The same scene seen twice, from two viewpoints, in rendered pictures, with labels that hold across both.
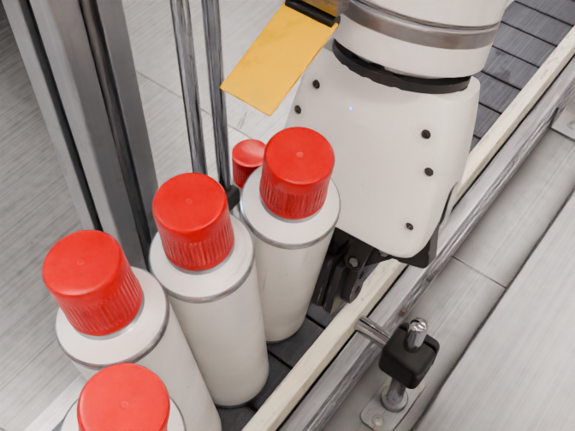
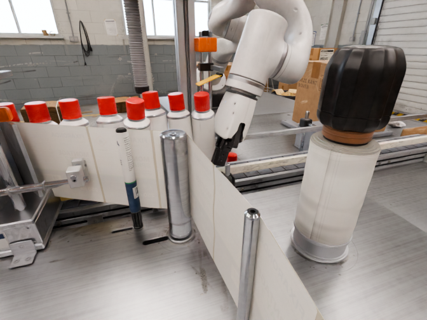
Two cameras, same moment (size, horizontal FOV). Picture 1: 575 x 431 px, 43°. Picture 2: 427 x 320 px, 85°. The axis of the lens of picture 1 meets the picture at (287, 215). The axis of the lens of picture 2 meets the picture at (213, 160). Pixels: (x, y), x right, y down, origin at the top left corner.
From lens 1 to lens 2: 0.40 m
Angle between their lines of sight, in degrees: 38
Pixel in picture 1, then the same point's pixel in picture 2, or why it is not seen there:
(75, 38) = (183, 84)
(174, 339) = (162, 122)
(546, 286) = (285, 192)
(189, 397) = not seen: hidden behind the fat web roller
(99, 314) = (147, 101)
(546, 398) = (261, 209)
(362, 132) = (225, 106)
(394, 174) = (227, 115)
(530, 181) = not seen: hidden behind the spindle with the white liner
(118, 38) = (194, 90)
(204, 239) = (173, 98)
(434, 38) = (237, 78)
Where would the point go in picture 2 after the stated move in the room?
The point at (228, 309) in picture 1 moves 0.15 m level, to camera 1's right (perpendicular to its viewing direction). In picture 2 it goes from (176, 125) to (237, 140)
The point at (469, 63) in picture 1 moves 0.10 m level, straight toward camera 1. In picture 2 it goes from (246, 87) to (207, 93)
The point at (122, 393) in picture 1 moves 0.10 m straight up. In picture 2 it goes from (136, 100) to (128, 40)
